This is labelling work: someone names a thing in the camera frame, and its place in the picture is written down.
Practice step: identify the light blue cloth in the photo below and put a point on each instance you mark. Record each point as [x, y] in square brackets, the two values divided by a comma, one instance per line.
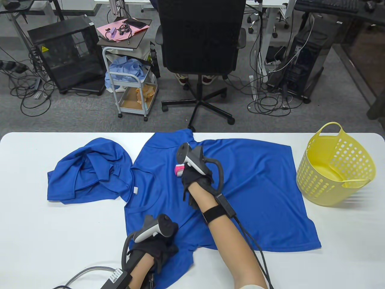
[124, 67]

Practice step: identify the aluminium frame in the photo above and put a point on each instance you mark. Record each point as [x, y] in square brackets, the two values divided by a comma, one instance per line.
[114, 7]

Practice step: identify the small purple object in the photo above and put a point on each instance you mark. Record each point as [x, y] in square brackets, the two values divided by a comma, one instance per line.
[112, 32]

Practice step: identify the black keyboard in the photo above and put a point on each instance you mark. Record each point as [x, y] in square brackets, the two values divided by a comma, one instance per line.
[328, 5]

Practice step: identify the black power strip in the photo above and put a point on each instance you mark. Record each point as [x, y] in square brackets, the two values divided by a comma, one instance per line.
[15, 66]

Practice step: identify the black computer tower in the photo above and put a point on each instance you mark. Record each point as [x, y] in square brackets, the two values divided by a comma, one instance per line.
[312, 57]

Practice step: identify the orange cloth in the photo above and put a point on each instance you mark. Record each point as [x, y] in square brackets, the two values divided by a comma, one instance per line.
[146, 94]

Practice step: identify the black square board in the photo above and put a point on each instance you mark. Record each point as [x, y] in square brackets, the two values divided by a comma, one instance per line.
[132, 42]

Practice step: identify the yellow perforated plastic basket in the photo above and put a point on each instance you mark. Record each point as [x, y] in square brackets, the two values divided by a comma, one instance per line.
[312, 180]

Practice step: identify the pink lint roller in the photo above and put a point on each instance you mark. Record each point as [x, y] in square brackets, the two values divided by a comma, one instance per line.
[179, 171]

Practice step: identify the pink paper sheet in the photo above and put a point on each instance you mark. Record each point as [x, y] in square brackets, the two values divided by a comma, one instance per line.
[102, 30]

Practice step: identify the person's right forearm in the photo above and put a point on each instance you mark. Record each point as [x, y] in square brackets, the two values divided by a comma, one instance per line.
[231, 247]

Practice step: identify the black and white controller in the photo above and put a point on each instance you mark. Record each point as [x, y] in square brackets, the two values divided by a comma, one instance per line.
[164, 225]
[192, 158]

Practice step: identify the person's left hand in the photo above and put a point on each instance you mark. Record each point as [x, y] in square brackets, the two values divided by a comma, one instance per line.
[156, 247]

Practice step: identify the person's right hand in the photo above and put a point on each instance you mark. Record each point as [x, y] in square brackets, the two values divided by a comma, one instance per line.
[195, 179]

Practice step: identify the blue t-shirt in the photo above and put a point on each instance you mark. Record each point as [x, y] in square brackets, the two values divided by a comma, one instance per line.
[264, 195]
[84, 180]

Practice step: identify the black office chair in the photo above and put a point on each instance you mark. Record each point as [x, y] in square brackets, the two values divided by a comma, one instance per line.
[198, 36]

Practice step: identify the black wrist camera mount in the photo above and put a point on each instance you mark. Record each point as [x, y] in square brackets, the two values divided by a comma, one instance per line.
[149, 280]

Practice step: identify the white power strip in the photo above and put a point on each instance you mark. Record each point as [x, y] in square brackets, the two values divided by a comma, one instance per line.
[253, 90]

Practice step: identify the black glass computer case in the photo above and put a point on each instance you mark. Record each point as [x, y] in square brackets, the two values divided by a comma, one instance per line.
[69, 72]

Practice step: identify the white rolling cart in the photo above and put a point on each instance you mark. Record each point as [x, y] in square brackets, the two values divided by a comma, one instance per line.
[129, 102]

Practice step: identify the white desk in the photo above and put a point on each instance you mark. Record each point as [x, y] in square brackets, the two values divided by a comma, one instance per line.
[266, 33]

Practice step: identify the person's white right sleeve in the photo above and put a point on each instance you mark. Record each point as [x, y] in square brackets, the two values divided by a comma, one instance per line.
[252, 286]

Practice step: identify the black sensor box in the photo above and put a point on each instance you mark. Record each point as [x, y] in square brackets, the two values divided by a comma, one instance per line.
[117, 280]
[227, 206]

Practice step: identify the black desk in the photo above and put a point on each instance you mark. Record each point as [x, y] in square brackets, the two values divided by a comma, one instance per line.
[374, 18]

